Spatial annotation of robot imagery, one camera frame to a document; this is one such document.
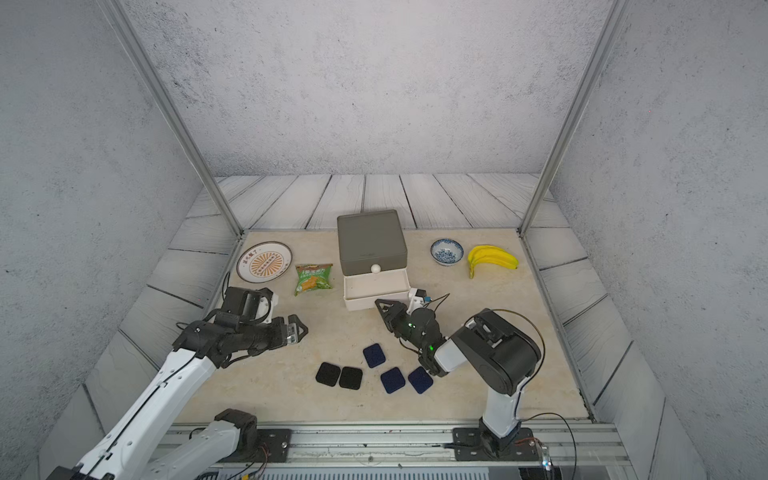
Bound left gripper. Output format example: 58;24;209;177
239;312;311;355

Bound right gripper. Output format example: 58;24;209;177
374;300;428;357

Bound three-tier drawer cabinet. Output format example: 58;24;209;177
337;209;412;311

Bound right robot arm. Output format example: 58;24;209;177
374;299;546;461

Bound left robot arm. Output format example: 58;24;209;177
49;287;309;479

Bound navy brooch box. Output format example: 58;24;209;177
380;367;406;394
363;343;386;369
407;367;434;395

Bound black brooch box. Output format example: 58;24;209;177
338;366;363;390
315;362;342;387

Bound green snack bag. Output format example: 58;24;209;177
294;263;332;296

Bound round patterned plate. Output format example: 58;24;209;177
236;242;293;284

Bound blue white porcelain bowl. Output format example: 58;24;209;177
430;238;464;266

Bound yellow banana bunch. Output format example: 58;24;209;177
468;245;519;279

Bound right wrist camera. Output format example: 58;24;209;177
406;288;431;315

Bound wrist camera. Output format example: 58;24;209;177
222;286;279;325
406;288;431;315

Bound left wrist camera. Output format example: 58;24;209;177
222;286;279;325

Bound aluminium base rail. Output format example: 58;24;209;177
149;421;637;480

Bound left frame post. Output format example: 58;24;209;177
97;0;244;238

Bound frame post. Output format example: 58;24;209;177
518;0;630;238
97;0;244;238

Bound right frame post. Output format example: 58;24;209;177
518;0;630;238

